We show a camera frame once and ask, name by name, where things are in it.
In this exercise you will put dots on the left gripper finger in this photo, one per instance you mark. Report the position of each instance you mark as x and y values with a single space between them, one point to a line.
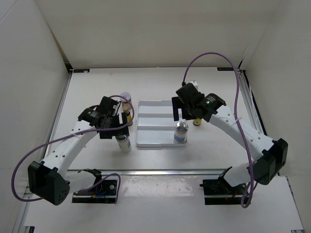
123 120
111 133

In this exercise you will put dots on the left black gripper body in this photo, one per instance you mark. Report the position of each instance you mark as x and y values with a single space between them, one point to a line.
113 121

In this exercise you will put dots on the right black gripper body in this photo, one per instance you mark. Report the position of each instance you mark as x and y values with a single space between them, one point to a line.
188 114

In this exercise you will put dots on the yellow label bottle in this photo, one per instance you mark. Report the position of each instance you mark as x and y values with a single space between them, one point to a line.
197 122
129 118

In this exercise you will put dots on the silver lid white bottle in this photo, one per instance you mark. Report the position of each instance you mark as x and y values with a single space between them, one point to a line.
124 143

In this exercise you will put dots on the silver lid blue bottle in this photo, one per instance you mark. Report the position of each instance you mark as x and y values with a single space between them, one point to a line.
180 133

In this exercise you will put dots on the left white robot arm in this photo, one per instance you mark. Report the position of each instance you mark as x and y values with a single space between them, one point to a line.
49 178

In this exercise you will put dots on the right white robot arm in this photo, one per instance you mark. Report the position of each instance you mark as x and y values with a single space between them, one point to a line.
268 156

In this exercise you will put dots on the left brown spice jar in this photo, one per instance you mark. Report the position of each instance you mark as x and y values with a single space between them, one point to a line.
126 101

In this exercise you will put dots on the white tiered tray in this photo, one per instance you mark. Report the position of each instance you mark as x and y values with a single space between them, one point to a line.
156 125

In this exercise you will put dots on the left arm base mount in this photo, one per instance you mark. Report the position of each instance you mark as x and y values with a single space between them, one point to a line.
106 190

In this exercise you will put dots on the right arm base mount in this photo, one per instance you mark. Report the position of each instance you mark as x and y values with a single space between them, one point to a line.
219 192

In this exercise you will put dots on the aluminium frame rail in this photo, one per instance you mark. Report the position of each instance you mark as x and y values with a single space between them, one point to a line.
154 201

